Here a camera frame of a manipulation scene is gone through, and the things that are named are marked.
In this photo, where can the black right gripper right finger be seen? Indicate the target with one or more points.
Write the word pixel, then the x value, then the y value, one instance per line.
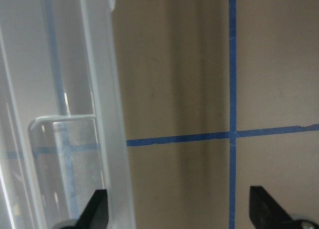
pixel 265 212

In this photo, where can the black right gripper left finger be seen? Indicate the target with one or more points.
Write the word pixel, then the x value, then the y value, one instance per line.
pixel 96 213

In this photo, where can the clear plastic box lid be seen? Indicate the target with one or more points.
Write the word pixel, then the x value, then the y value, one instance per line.
pixel 62 133

